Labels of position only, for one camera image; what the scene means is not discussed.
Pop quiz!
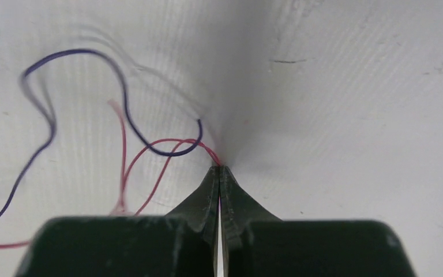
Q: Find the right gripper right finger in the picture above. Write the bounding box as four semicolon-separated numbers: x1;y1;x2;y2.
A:
220;166;415;276

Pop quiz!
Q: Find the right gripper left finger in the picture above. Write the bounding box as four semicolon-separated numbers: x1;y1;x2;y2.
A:
15;166;220;276

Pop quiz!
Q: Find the purple thin wire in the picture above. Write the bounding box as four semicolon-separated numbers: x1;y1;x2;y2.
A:
0;48;204;234

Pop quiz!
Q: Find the pink thin wire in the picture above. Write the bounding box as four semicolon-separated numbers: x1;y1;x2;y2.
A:
0;99;222;250

